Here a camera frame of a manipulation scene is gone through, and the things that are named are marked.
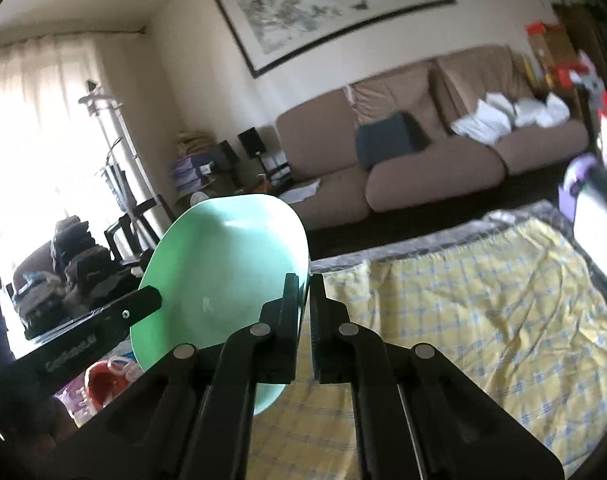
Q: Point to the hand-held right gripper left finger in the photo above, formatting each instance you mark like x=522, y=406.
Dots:
x=289, y=310

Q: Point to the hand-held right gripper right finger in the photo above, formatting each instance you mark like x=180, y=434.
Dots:
x=318, y=310

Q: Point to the mint green plate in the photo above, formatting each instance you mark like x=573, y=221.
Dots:
x=223, y=270

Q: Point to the orange-red bowl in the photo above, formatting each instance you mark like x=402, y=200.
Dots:
x=100, y=385

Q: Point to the dark clothes pile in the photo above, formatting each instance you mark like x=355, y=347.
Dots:
x=83, y=260

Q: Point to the brown armchair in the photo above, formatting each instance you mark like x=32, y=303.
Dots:
x=30, y=265

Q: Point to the white paper sheet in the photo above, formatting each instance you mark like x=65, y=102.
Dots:
x=301, y=191

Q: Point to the yellow plaid cloth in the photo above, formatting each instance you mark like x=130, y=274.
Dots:
x=458, y=320

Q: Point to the dark wooden chair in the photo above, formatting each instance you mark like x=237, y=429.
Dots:
x=143, y=217

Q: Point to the stack of purple boxes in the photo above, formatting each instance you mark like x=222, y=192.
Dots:
x=191, y=172

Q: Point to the black speaker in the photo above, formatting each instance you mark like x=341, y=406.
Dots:
x=251, y=142

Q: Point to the brown sofa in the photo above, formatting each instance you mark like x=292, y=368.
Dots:
x=433, y=180

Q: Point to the dark grey cushion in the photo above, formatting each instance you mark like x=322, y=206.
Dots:
x=388, y=142

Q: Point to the white curtain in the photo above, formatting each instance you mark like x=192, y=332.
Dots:
x=33, y=135

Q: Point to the metal coat rack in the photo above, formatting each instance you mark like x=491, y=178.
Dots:
x=114, y=130

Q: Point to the white clothes pile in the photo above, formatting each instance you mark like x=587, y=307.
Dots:
x=503, y=115

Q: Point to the purple device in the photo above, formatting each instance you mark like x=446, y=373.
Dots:
x=573, y=185

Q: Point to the white box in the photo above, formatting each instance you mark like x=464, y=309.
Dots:
x=596, y=230

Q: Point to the red-topped cardboard box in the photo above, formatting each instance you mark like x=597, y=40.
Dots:
x=546, y=47

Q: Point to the framed wall picture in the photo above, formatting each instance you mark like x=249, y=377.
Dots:
x=333, y=5

